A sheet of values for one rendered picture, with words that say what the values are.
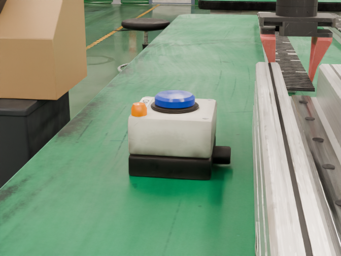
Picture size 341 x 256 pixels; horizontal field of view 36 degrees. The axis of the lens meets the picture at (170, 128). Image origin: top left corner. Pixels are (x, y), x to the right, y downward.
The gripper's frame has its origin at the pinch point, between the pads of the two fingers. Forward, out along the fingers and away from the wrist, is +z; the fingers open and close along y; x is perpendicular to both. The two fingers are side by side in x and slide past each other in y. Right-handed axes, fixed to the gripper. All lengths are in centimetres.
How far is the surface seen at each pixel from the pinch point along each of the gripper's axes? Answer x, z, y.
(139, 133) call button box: -31.5, -1.2, -16.3
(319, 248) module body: -57, -5, -3
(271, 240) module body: -56, -5, -5
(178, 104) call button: -29.4, -3.6, -12.9
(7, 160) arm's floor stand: -10.1, 11.1, -40.4
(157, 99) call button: -28.8, -3.8, -15.0
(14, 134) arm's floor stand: -10.1, 7.1, -39.0
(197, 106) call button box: -27.7, -2.9, -11.2
